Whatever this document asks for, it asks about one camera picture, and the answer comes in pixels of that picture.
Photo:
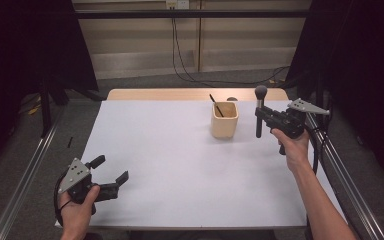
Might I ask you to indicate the white table mat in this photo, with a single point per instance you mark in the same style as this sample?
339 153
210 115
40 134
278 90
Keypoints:
180 193

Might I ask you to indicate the person's right hand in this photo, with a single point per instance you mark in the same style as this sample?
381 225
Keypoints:
295 148

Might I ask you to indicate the small black floor object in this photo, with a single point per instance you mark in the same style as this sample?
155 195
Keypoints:
70 142

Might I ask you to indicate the black curtain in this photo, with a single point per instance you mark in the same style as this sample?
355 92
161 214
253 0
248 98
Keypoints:
20 50
363 66

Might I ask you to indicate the thin black makeup brush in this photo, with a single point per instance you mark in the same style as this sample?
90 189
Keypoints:
215 103

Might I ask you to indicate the metal floor rail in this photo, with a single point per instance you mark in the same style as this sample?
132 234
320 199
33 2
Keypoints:
26 173
353 186

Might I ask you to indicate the wooden table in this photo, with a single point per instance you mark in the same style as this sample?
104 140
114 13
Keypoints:
180 94

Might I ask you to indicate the dark round table grommet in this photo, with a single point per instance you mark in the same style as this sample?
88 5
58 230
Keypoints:
232 99

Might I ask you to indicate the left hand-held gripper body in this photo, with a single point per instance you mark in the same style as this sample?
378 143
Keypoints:
76 176

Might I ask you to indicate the beige square cup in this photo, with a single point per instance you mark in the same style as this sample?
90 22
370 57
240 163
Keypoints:
225 128

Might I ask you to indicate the black metal stand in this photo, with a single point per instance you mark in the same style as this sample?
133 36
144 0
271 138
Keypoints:
45 113
319 96

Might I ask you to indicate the yellow floor tape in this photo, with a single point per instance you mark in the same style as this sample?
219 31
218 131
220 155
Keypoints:
34 110

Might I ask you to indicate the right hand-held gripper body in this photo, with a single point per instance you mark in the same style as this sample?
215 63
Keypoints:
290 121

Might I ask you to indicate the white wall outlet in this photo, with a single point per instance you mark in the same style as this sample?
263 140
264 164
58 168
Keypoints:
177 4

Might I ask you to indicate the black horizontal bar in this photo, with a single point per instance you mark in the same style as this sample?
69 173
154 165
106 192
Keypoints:
193 13

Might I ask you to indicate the thick black powder brush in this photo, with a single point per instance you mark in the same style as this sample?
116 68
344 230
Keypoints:
260 91

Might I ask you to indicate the person's left hand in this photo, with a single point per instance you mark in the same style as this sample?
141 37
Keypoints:
76 210

